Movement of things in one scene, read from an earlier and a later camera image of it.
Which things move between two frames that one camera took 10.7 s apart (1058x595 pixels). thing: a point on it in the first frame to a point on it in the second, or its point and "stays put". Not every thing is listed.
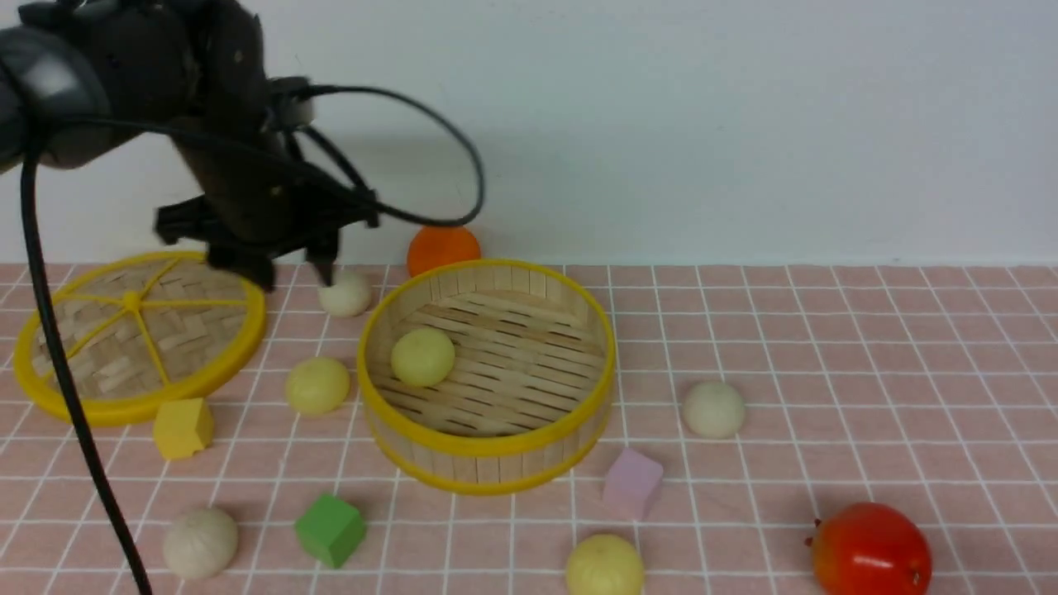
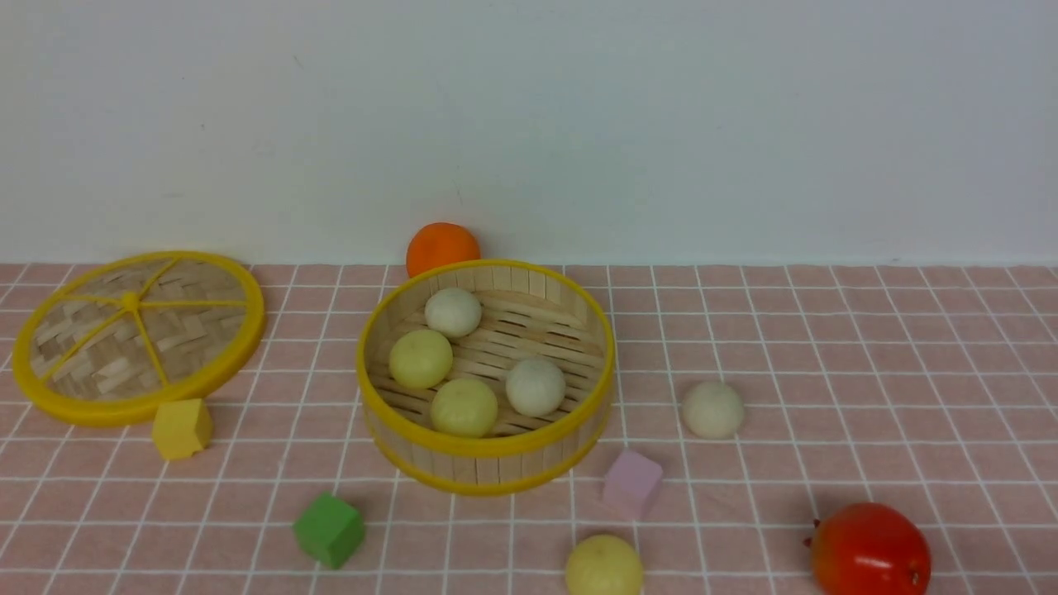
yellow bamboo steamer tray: [528, 396] stays put
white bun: [713, 410] stays put
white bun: [200, 544] to [535, 387]
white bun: [350, 295] to [455, 311]
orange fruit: [432, 247] stays put
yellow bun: [317, 386] to [464, 408]
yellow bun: [604, 564] stays put
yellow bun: [423, 358] stays put
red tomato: [867, 548] stays put
